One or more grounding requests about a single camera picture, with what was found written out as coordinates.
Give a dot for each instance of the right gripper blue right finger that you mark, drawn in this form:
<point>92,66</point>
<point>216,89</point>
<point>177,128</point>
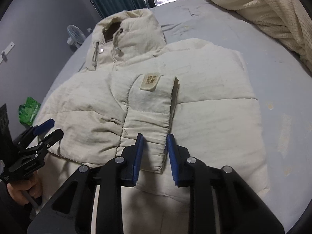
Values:
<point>220,200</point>

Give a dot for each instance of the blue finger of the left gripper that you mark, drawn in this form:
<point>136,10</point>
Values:
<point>42,126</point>
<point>31,159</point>

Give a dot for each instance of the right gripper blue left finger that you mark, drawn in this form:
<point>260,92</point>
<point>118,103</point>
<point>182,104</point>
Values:
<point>70,209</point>

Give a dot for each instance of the cream hooded puffer jacket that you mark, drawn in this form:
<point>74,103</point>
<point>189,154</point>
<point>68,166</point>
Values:
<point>134,82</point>

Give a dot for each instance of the person left hand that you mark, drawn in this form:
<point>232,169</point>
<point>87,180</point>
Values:
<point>32,185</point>

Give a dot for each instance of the green plastic bag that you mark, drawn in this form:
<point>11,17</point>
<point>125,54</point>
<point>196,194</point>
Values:
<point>28,111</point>

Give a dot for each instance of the white standing fan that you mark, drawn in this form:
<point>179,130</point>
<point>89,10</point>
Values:
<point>76,36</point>

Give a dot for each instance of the cream fleece blanket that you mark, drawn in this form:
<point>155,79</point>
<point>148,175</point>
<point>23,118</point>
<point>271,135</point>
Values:
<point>284,20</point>

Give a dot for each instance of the white wall hook rail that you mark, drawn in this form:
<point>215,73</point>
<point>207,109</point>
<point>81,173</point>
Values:
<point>6,51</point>

